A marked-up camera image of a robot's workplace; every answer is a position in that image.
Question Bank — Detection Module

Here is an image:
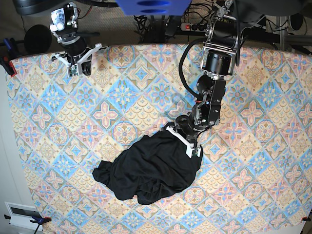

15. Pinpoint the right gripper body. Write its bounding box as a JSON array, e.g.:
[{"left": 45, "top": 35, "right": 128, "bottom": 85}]
[{"left": 64, "top": 46, "right": 92, "bottom": 75}]

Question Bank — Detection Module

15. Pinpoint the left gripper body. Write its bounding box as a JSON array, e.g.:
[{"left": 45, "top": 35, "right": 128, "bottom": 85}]
[{"left": 175, "top": 115, "right": 210, "bottom": 146}]

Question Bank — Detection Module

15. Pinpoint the black long-sleeve t-shirt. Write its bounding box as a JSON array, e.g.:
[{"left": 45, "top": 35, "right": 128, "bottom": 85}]
[{"left": 92, "top": 130, "right": 203, "bottom": 205}]

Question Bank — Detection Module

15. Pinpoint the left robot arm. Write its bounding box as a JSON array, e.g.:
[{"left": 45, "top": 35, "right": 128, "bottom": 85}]
[{"left": 174, "top": 0, "right": 263, "bottom": 148}]

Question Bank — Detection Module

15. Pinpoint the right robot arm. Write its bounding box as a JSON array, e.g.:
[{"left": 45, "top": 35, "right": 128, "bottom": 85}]
[{"left": 13, "top": 0, "right": 95, "bottom": 77}]

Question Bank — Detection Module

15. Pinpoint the black round stool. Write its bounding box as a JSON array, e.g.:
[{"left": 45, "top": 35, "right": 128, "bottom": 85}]
[{"left": 24, "top": 24, "right": 52, "bottom": 54}]

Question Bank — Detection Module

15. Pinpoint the red black clamp left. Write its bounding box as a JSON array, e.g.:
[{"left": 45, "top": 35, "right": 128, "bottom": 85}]
[{"left": 0, "top": 57, "right": 17, "bottom": 77}]

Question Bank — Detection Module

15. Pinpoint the patterned tablecloth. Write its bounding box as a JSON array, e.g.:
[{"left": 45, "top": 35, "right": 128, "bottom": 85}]
[{"left": 6, "top": 44, "right": 312, "bottom": 234}]

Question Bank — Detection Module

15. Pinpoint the white power strip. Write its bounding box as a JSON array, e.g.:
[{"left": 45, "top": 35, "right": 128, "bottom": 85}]
[{"left": 180, "top": 23, "right": 207, "bottom": 32}]

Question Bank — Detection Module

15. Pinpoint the red clamp bottom right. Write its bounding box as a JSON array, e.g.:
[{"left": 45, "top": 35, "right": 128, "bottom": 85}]
[{"left": 301, "top": 217, "right": 311, "bottom": 222}]

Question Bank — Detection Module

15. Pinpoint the white round speaker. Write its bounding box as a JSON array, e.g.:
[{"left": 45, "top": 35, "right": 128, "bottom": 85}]
[{"left": 289, "top": 13, "right": 304, "bottom": 31}]

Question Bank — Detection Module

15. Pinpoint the blue clamp bottom left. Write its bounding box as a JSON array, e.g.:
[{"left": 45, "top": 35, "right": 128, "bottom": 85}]
[{"left": 4, "top": 215, "right": 51, "bottom": 234}]

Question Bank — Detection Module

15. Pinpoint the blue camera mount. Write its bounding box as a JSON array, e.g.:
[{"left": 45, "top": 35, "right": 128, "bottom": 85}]
[{"left": 116, "top": 0, "right": 192, "bottom": 16}]

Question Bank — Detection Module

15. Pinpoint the white wall vent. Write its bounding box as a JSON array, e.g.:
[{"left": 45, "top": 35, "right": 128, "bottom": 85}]
[{"left": 5, "top": 202, "right": 40, "bottom": 230}]

